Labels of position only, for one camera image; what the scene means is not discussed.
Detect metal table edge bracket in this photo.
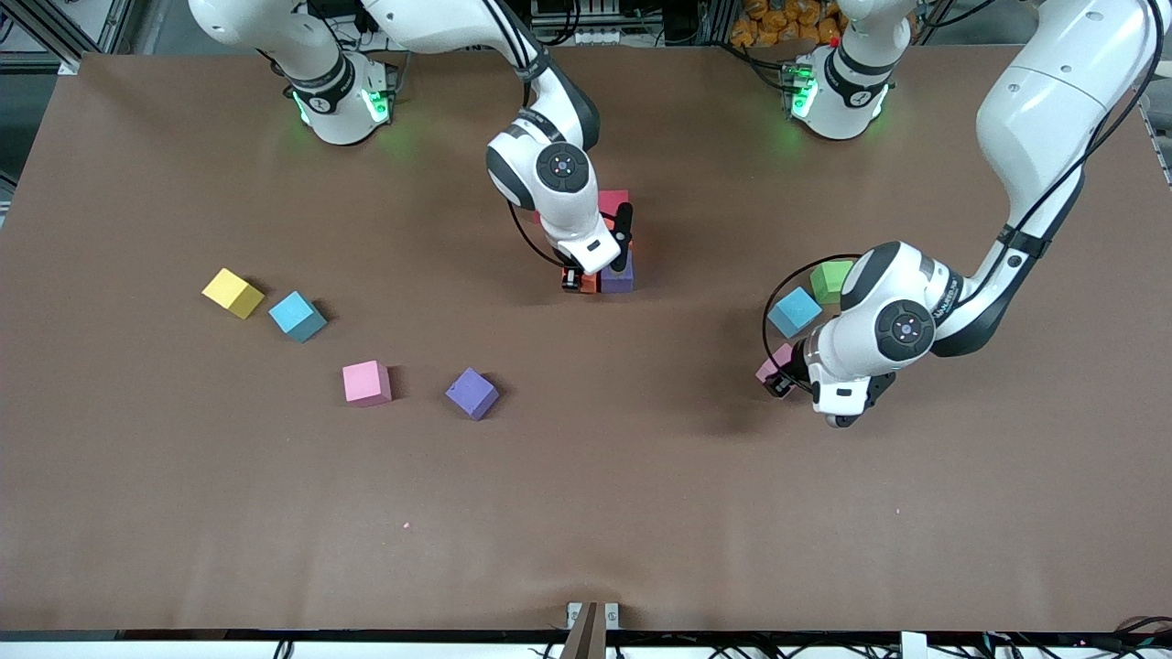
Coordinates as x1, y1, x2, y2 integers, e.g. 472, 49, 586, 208
566, 601, 620, 632

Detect pink foam cube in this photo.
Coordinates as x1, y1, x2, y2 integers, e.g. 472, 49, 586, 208
342, 360, 393, 407
754, 342, 796, 387

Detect paper table cover sheet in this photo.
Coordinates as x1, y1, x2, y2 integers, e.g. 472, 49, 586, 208
0, 46, 1172, 634

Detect blue foam cube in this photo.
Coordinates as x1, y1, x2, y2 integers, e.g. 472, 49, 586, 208
767, 286, 824, 340
268, 291, 328, 344

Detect aluminium frame profile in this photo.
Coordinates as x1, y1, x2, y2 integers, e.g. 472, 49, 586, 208
0, 0, 138, 76
1094, 0, 1172, 65

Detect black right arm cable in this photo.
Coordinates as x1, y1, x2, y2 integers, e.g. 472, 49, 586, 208
506, 200, 567, 272

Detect orange snack packets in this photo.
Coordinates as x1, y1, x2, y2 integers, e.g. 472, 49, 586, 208
730, 0, 843, 49

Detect yellow foam cube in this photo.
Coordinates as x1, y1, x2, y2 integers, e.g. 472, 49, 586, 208
201, 267, 266, 320

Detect green foam cube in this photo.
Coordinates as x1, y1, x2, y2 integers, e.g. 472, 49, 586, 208
809, 260, 859, 306

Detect purple foam cube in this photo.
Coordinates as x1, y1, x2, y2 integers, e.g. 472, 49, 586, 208
599, 247, 636, 295
445, 367, 501, 422

